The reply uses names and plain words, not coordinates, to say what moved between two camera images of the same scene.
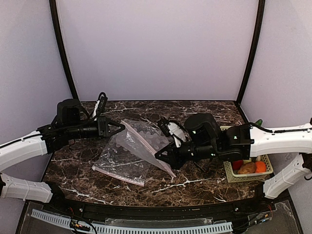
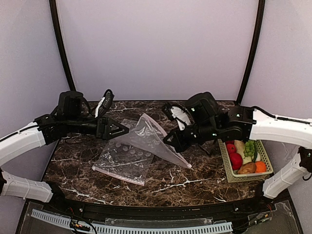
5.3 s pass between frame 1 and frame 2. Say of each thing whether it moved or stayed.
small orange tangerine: stayed
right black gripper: moved
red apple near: stayed
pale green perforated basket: stayed
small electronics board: stayed
